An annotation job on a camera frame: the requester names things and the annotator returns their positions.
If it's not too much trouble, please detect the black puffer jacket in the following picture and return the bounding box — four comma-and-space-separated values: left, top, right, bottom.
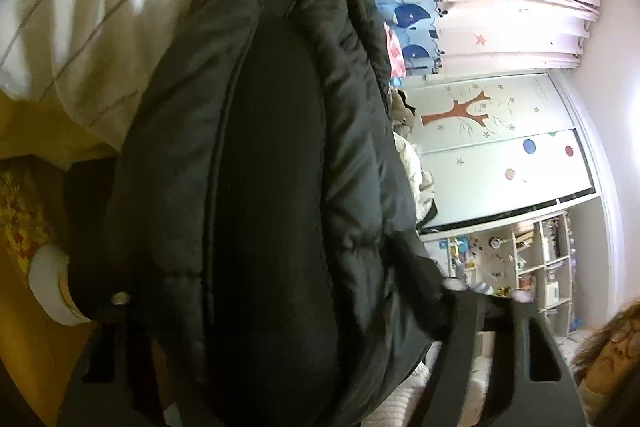
64, 0, 431, 426

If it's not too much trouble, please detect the white shelf with items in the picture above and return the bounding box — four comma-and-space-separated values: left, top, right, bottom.
425, 212, 575, 337

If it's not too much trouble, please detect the beige puffer jacket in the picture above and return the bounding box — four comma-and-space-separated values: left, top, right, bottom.
394, 133, 437, 228

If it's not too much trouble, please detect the wardrobe with tree decal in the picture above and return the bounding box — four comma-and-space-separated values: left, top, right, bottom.
400, 72, 597, 234

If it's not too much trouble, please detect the olive brown garment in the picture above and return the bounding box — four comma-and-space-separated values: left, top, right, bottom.
390, 89, 414, 139

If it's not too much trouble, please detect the pink checked cloth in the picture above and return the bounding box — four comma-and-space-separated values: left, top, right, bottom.
384, 24, 406, 78

